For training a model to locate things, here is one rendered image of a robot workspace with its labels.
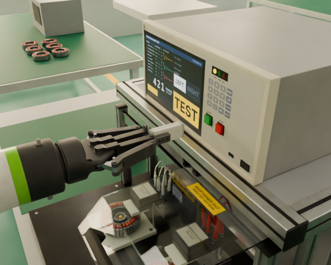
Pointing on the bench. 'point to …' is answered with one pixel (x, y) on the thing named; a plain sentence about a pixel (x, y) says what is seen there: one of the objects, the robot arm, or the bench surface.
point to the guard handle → (94, 240)
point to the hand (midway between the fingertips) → (166, 133)
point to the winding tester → (260, 85)
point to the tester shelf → (193, 159)
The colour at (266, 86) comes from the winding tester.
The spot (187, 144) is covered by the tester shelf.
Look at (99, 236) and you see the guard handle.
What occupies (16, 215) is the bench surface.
